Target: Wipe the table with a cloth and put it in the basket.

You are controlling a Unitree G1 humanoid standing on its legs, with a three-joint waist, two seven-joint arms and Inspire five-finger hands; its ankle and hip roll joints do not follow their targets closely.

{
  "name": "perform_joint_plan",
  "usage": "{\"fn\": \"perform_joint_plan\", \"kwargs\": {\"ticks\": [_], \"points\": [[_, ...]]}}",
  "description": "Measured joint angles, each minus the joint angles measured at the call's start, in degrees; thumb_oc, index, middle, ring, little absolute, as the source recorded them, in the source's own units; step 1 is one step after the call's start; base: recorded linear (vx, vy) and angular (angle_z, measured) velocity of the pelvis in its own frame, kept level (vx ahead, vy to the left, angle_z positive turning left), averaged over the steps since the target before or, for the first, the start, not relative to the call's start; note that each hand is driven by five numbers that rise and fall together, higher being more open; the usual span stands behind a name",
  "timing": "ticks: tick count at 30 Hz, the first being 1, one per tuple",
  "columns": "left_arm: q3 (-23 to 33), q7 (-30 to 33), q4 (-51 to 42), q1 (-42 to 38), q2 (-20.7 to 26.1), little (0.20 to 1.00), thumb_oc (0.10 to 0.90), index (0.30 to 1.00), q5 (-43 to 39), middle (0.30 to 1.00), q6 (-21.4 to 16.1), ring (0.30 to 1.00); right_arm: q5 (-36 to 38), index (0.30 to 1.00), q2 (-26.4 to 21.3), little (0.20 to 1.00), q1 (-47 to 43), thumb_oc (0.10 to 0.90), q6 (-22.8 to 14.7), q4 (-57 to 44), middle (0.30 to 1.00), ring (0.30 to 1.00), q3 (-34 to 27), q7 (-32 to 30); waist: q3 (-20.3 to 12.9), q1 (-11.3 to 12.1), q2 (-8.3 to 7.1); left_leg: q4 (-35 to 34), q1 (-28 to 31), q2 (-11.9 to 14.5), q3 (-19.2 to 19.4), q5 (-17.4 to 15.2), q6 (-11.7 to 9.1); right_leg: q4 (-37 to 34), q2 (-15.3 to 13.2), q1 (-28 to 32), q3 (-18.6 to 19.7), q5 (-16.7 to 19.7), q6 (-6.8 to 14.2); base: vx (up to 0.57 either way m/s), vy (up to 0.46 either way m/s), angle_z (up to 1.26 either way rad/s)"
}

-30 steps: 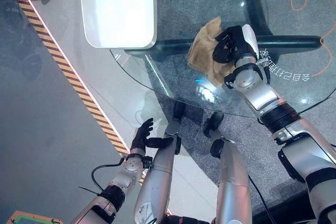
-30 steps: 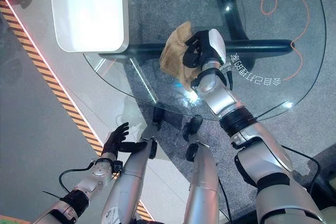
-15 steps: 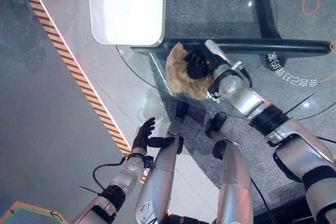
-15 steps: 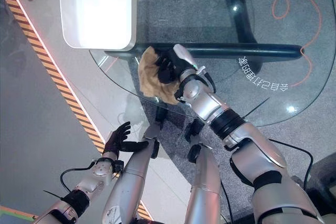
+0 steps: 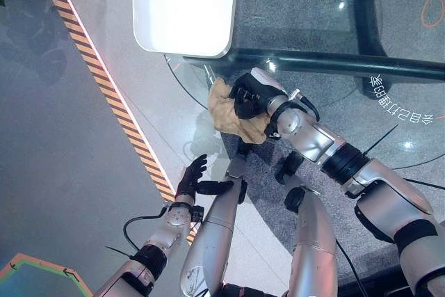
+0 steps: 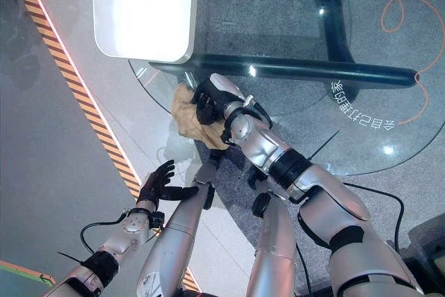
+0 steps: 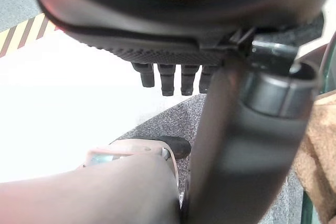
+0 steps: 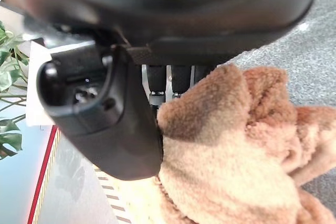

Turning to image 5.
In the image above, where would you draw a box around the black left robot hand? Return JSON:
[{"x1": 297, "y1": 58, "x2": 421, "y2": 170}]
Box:
[{"x1": 175, "y1": 153, "x2": 235, "y2": 204}]

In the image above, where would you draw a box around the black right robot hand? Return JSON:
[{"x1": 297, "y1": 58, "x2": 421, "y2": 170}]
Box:
[{"x1": 228, "y1": 67, "x2": 289, "y2": 121}]

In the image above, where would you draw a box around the tan wiping cloth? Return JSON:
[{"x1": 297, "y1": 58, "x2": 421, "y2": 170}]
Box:
[{"x1": 207, "y1": 78, "x2": 271, "y2": 145}]

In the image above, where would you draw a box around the white rectangular basket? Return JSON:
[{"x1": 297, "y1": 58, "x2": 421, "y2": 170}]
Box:
[{"x1": 131, "y1": 0, "x2": 239, "y2": 59}]

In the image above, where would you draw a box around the yellow black hazard tape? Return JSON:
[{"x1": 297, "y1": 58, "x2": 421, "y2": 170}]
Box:
[{"x1": 33, "y1": 0, "x2": 197, "y2": 246}]

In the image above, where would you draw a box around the silver right robot leg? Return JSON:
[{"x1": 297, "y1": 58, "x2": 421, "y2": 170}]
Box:
[{"x1": 274, "y1": 152, "x2": 340, "y2": 297}]

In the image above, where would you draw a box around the colourful floor mat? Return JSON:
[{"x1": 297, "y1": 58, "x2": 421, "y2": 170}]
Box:
[{"x1": 0, "y1": 252, "x2": 94, "y2": 297}]

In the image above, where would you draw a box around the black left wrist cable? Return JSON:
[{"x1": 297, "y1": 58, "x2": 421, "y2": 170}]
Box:
[{"x1": 122, "y1": 206, "x2": 170, "y2": 251}]

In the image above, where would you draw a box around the black table frame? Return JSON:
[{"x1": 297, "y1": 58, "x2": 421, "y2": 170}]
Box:
[{"x1": 183, "y1": 0, "x2": 445, "y2": 84}]

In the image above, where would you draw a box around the black thin body cable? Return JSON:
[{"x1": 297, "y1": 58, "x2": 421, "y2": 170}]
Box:
[{"x1": 334, "y1": 237, "x2": 366, "y2": 297}]

